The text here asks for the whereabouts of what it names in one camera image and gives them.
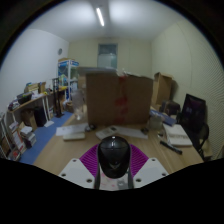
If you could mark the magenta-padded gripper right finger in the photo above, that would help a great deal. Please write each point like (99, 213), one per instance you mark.
(146, 170)

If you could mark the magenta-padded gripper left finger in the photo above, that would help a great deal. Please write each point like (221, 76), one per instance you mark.
(78, 171)

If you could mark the black computer mouse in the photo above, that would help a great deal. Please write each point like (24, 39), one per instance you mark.
(114, 156)

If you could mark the black marker pen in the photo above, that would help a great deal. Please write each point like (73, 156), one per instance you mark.
(171, 147)

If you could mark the flat white device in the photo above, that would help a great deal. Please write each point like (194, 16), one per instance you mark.
(74, 136)

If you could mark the small black object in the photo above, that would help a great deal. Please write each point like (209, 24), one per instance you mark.
(145, 131)

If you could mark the open white notebook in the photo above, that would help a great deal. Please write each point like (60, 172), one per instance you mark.
(177, 135)

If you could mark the white remote control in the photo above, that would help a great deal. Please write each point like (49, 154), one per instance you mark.
(106, 133)

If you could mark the clear plastic container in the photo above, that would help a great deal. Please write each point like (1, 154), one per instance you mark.
(155, 122)

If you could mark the stack of books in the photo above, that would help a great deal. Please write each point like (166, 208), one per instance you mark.
(28, 136)

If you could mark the clear water jug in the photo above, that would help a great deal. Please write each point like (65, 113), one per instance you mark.
(79, 105)

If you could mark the black bin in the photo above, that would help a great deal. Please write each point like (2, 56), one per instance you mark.
(40, 116)

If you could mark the cardboard box under desk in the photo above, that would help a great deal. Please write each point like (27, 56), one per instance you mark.
(28, 119)

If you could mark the black tripod stand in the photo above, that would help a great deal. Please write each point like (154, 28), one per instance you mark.
(56, 98)

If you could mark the large brown cardboard box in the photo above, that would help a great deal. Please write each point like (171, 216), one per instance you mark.
(113, 98)

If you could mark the wooden side desk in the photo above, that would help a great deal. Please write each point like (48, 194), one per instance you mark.
(30, 101)

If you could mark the blue and white cabinet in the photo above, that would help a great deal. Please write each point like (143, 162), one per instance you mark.
(66, 75)

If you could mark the frosted window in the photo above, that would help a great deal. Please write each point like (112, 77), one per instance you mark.
(107, 56)

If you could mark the ceiling tube light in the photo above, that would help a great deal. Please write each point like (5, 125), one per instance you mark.
(100, 16)

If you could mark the round wall clock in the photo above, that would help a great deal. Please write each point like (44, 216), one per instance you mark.
(60, 51)

